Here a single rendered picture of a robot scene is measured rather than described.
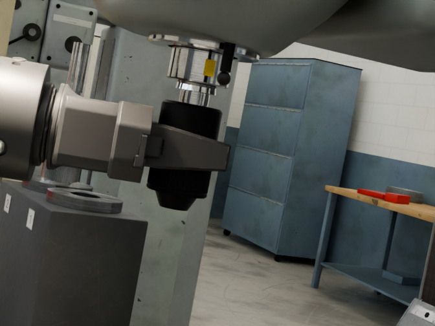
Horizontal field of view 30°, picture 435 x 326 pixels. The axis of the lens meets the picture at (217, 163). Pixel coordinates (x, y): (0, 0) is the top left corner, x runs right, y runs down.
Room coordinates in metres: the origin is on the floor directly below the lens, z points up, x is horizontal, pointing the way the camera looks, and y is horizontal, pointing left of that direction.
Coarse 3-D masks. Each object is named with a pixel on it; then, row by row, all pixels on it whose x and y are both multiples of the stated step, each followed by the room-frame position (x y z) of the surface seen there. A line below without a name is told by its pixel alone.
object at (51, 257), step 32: (0, 192) 1.05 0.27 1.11; (32, 192) 0.99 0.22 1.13; (64, 192) 0.94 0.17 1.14; (0, 224) 1.03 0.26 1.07; (32, 224) 0.92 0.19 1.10; (64, 224) 0.88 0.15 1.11; (96, 224) 0.90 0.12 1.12; (128, 224) 0.92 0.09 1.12; (0, 256) 1.00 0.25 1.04; (32, 256) 0.90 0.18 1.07; (64, 256) 0.88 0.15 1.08; (96, 256) 0.90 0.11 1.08; (128, 256) 0.92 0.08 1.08; (0, 288) 0.98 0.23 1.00; (32, 288) 0.88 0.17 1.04; (64, 288) 0.89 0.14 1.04; (96, 288) 0.91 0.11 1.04; (128, 288) 0.93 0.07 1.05; (0, 320) 0.97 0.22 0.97; (32, 320) 0.87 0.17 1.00; (64, 320) 0.89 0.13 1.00; (96, 320) 0.91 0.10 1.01; (128, 320) 0.93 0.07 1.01
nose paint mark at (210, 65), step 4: (208, 60) 0.60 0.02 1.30; (212, 60) 0.60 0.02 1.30; (208, 64) 0.60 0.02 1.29; (212, 64) 0.60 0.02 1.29; (208, 68) 0.60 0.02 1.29; (212, 68) 0.60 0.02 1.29; (204, 72) 0.60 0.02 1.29; (208, 72) 0.60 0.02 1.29; (212, 72) 0.60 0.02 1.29; (212, 76) 0.60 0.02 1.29
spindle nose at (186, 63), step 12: (180, 48) 0.60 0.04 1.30; (192, 48) 0.60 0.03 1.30; (180, 60) 0.60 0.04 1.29; (192, 60) 0.60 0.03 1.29; (204, 60) 0.60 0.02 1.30; (216, 60) 0.60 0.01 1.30; (168, 72) 0.61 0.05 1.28; (180, 72) 0.60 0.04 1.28; (192, 72) 0.60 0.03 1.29; (216, 72) 0.60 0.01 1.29; (228, 72) 0.61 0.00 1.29; (216, 84) 0.60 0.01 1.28; (228, 84) 0.61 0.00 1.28
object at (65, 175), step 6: (42, 168) 1.03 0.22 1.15; (60, 168) 1.02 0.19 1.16; (66, 168) 1.02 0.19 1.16; (72, 168) 1.02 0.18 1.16; (42, 174) 1.03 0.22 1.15; (48, 174) 1.02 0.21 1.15; (54, 174) 1.02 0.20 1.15; (60, 174) 1.02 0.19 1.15; (66, 174) 1.02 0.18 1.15; (72, 174) 1.03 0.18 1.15; (78, 174) 1.04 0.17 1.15; (48, 180) 1.02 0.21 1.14; (54, 180) 1.02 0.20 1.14; (60, 180) 1.02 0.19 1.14; (66, 180) 1.02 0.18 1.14; (72, 180) 1.03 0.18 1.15
